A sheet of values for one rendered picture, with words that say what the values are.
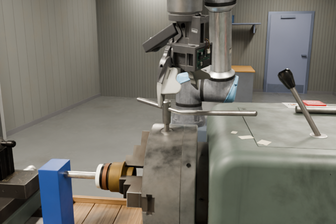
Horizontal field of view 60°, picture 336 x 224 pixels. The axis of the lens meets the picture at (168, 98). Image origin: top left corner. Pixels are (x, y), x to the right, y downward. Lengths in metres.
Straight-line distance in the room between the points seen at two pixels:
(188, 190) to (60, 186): 0.39
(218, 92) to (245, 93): 5.86
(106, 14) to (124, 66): 1.34
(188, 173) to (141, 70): 6.65
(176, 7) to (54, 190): 0.61
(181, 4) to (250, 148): 0.32
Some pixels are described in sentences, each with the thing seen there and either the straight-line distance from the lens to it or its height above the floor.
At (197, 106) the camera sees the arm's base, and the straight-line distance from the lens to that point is 1.25.
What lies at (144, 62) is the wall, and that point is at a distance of 7.25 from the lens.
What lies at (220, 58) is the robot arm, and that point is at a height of 1.40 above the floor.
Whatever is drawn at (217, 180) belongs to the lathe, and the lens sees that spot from 0.61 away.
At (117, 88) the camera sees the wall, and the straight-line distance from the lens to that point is 7.59.
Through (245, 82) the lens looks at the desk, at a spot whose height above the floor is 0.48.
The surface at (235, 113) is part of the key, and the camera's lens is 0.63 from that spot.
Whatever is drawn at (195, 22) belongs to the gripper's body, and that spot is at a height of 1.50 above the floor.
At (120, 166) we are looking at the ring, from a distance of 0.85.
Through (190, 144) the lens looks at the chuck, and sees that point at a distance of 0.73.
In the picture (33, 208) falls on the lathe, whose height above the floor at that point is 0.89.
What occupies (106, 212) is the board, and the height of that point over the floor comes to 0.89.
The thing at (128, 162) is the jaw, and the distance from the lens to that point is 0.86.
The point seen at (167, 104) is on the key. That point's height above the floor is 1.31.
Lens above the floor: 1.47
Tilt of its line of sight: 12 degrees down
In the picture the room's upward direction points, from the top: straight up
